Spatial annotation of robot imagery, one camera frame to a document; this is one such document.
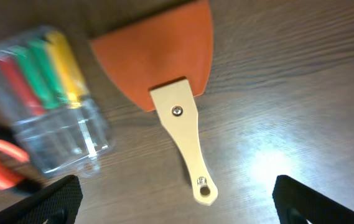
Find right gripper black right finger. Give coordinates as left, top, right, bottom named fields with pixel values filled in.
left=272, top=175, right=354, bottom=224

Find orange black needle-nose pliers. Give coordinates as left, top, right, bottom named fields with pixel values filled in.
left=0, top=125, right=42, bottom=195

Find yellow screwdriver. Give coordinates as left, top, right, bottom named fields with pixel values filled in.
left=45, top=30, right=89, bottom=109

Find green screwdriver left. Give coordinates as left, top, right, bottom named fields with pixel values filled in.
left=9, top=45, right=60, bottom=110

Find green screwdriver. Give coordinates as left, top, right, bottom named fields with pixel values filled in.
left=9, top=45, right=60, bottom=110
left=27, top=39, right=68, bottom=104

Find clear screwdriver set case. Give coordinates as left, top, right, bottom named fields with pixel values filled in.
left=0, top=26, right=114, bottom=180

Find orange scraper with wooden handle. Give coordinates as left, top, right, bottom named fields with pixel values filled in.
left=90, top=0, right=218, bottom=206

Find green screwdriver right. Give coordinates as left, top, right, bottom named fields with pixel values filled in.
left=27, top=39, right=68, bottom=104

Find red screwdriver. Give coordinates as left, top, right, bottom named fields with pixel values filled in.
left=0, top=52, right=45, bottom=116

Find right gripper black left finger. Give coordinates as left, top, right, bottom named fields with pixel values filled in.
left=0, top=175, right=83, bottom=224

